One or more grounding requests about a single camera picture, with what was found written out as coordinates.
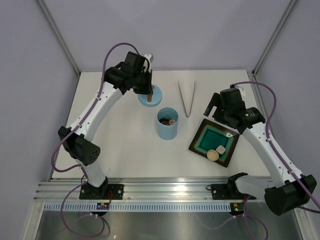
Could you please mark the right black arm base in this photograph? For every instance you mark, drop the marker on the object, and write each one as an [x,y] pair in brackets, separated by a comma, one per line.
[225,191]

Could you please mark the aluminium frame post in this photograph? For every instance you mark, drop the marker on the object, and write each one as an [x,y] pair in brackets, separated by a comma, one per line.
[57,34]
[275,35]

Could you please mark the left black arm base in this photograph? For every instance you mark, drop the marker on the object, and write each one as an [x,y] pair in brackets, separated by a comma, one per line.
[113,191]

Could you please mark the steamed bun lower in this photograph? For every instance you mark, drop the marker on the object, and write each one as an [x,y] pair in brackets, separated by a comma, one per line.
[212,155]

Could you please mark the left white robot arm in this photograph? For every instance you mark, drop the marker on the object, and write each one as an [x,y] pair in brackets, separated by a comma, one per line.
[77,138]

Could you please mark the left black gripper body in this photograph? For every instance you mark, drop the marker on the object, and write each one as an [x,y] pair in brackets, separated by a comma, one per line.
[142,81]

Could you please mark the left aluminium frame post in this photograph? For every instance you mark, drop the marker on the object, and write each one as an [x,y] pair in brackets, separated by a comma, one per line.
[57,34]

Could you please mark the blue cylindrical lunch container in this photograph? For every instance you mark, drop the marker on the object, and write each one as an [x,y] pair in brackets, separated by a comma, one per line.
[167,132]

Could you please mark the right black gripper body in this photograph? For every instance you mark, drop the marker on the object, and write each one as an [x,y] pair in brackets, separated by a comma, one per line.
[221,114]

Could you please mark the metal tongs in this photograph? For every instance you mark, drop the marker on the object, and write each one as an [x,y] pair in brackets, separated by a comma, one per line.
[187,89]

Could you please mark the white rice roll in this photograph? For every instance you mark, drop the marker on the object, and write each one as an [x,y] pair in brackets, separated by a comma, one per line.
[221,149]

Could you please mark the aluminium mounting rail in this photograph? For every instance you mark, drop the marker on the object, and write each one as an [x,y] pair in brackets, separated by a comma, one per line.
[148,189]

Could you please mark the blue container lid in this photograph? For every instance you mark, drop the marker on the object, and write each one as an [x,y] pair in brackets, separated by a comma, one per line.
[153,99]

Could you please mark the black square teal plate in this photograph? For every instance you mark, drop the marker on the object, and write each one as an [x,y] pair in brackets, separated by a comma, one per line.
[209,136]

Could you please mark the white slotted cable duct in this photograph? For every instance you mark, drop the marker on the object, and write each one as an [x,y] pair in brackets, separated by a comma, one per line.
[139,207]

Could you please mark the right aluminium frame post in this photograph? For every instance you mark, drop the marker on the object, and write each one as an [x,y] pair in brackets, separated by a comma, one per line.
[275,35]

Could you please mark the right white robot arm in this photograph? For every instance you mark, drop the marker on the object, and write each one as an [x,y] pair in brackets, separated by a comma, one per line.
[289,188]

